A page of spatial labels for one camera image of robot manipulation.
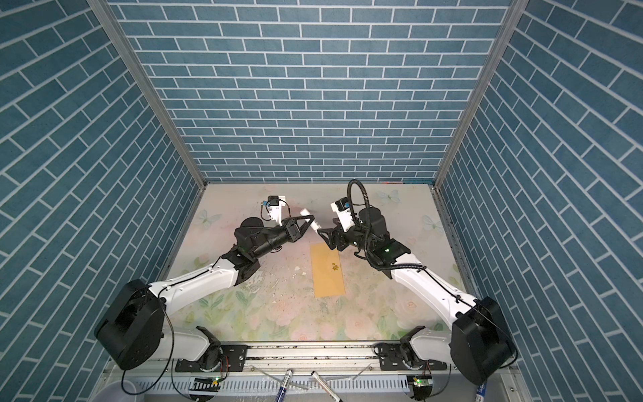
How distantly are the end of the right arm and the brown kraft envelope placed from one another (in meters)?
0.24

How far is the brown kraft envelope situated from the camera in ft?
2.97

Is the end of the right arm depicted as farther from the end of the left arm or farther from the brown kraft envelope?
the brown kraft envelope
